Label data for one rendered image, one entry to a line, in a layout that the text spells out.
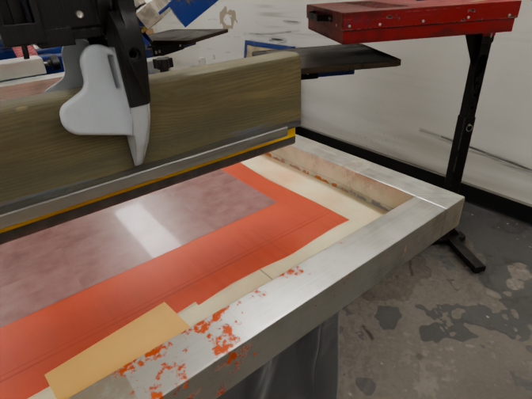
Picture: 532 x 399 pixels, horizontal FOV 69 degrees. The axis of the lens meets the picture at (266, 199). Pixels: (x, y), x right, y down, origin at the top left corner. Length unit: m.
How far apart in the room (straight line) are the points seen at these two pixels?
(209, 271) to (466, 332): 1.42
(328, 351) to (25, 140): 0.48
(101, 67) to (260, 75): 0.15
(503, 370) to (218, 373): 1.43
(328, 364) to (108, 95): 0.49
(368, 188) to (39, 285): 0.38
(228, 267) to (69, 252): 0.18
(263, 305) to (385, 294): 1.49
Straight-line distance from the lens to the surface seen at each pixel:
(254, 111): 0.38
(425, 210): 0.43
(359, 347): 1.57
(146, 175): 0.33
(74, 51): 0.35
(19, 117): 0.31
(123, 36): 0.28
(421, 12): 1.38
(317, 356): 0.61
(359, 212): 0.48
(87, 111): 0.30
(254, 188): 0.54
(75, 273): 0.45
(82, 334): 0.38
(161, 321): 0.36
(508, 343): 1.75
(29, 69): 1.05
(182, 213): 0.50
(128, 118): 0.30
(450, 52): 2.41
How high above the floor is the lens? 1.21
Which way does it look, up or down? 30 degrees down
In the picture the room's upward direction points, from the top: 3 degrees counter-clockwise
